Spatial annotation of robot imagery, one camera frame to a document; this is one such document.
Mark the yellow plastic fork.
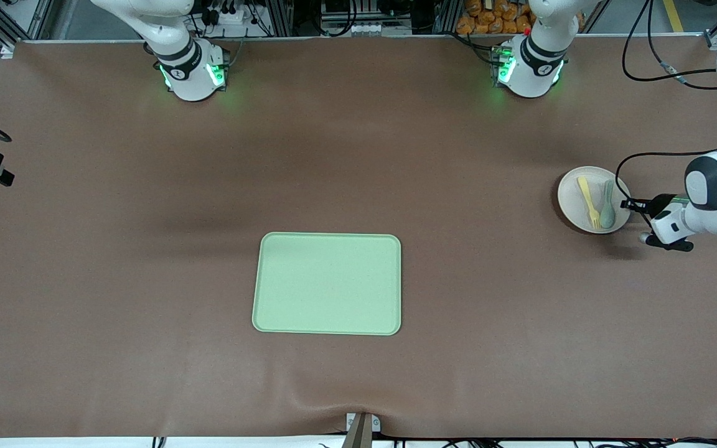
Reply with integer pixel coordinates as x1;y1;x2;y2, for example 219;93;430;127
577;176;602;230

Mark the white round speckled plate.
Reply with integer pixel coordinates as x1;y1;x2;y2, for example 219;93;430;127
558;166;632;235

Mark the pale green plastic spoon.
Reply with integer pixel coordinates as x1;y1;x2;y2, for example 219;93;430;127
599;180;617;229

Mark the brown table cover sheet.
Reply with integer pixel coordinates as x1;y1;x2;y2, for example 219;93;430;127
0;34;717;439

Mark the orange bread pile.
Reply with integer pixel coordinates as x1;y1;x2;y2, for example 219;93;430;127
456;0;585;35

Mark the white power strip with plugs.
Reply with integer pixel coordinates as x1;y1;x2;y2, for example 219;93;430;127
206;0;256;27

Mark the white terminal block strip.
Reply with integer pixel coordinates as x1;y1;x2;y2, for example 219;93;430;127
346;22;398;36

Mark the light green rectangular tray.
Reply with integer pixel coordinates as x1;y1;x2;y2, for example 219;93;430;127
251;232;403;337

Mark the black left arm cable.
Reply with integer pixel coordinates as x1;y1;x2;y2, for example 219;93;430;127
615;0;717;215

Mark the metal camera stand bracket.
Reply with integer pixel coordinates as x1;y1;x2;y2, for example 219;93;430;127
341;412;382;448

